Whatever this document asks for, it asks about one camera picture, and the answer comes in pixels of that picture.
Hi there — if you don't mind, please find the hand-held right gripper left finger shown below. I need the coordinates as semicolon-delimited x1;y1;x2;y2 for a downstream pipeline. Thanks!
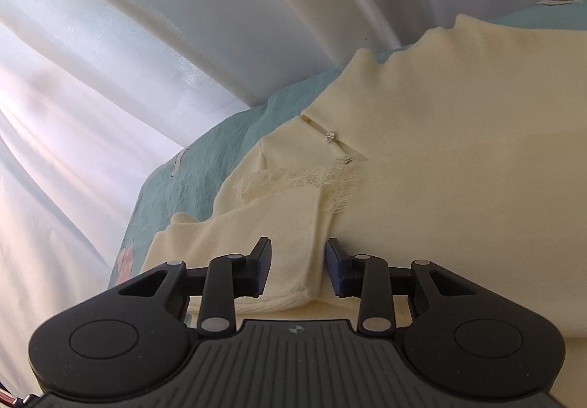
118;237;273;339

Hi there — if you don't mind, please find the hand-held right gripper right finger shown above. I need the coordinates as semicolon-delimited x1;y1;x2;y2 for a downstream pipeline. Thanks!
324;238;480;337

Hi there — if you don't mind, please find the cream knit sweater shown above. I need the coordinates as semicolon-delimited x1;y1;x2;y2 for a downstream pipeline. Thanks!
142;14;587;340

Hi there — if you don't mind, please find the teal mushroom print bed sheet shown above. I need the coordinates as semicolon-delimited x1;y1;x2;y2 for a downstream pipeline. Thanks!
107;0;587;290

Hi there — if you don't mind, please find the white curtain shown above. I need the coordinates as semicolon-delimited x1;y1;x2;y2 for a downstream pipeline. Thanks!
0;0;587;395

